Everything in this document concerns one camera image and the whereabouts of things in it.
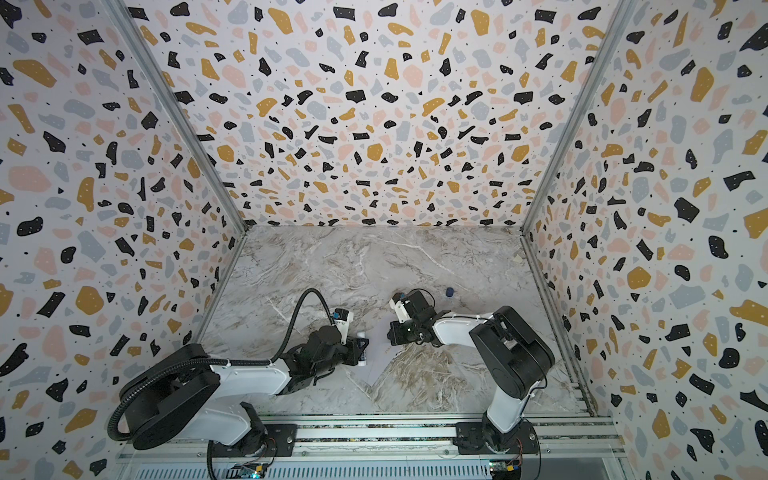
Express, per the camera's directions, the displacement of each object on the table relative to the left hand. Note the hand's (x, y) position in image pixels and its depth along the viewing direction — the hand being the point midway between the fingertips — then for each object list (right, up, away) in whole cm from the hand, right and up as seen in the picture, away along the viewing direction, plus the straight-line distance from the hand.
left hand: (368, 338), depth 85 cm
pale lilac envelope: (+3, -5, +4) cm, 7 cm away
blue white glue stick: (-2, +1, +1) cm, 3 cm away
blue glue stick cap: (+26, +11, +18) cm, 33 cm away
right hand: (+3, 0, +5) cm, 6 cm away
